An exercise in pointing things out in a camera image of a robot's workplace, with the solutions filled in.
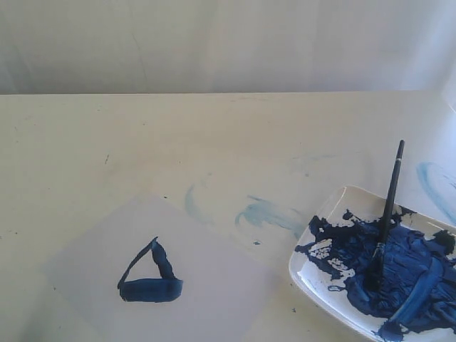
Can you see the white plate with blue paint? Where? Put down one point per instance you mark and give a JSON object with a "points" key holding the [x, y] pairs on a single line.
{"points": [[395, 286]]}

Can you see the black paintbrush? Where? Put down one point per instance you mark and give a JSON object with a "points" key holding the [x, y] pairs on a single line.
{"points": [[388, 210]]}

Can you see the white sheet of paper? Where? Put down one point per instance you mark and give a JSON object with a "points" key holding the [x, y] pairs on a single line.
{"points": [[148, 272]]}

